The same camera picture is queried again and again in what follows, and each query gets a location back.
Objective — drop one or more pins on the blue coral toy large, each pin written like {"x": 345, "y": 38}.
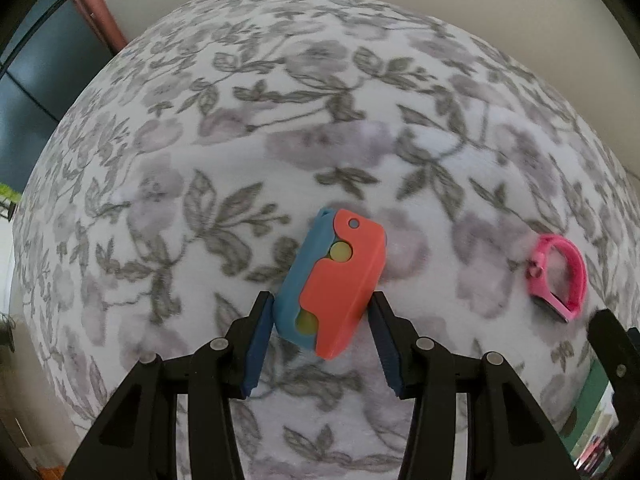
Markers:
{"x": 320, "y": 302}

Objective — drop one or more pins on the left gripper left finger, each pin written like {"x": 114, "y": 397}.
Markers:
{"x": 134, "y": 437}

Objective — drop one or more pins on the floral grey white blanket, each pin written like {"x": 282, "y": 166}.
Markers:
{"x": 183, "y": 179}

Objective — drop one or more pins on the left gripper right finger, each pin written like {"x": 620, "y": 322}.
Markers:
{"x": 509, "y": 436}

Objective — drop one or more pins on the pink rolled mat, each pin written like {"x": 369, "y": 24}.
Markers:
{"x": 100, "y": 20}

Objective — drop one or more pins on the teal rimmed white tray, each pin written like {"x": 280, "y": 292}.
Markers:
{"x": 585, "y": 433}

